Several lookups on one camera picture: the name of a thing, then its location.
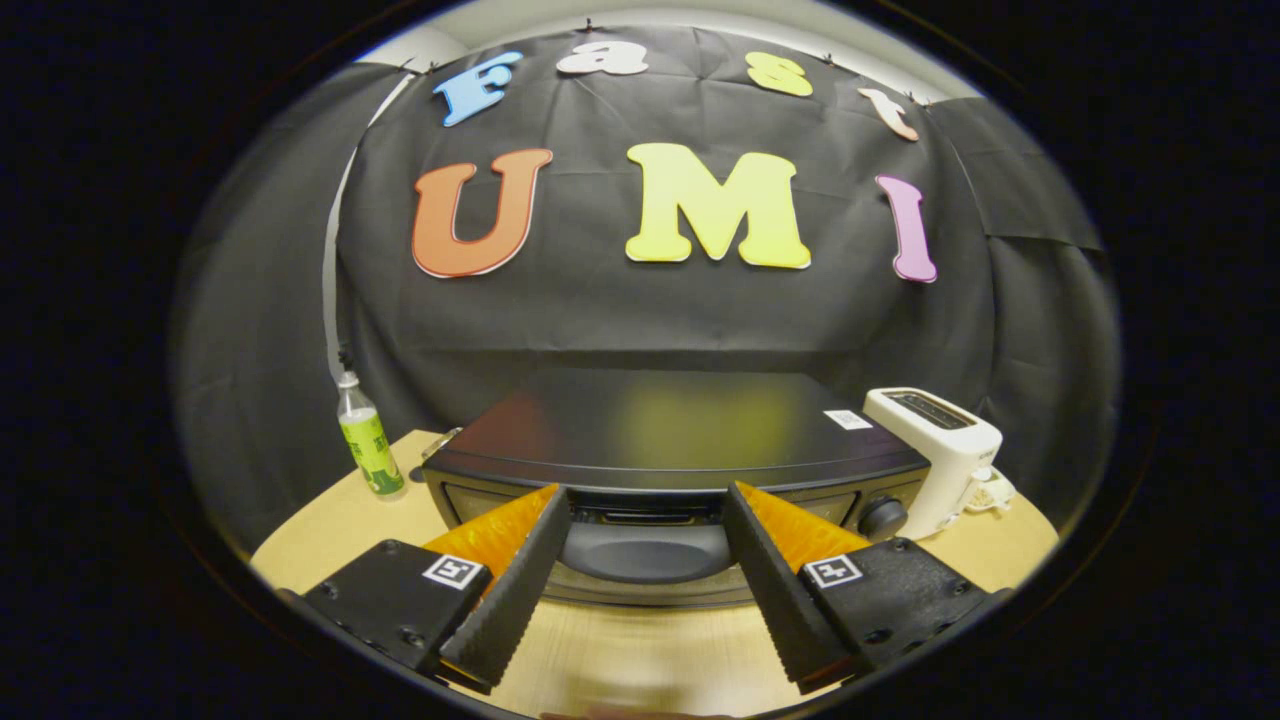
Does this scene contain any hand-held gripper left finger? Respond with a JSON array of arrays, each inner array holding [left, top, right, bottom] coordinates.
[[290, 484, 573, 696]]

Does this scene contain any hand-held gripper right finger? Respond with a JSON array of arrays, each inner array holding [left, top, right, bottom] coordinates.
[[722, 481, 1011, 696]]

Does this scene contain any black toaster oven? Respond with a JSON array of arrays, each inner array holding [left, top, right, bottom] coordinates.
[[420, 370, 933, 609]]

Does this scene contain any white pop-up toaster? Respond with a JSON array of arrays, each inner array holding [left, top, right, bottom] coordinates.
[[863, 387, 1004, 541]]

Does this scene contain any green label plastic bottle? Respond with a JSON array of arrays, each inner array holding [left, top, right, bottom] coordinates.
[[336, 371, 408, 498]]

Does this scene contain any black backdrop cloth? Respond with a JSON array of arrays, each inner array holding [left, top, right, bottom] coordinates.
[[170, 25, 1121, 551]]

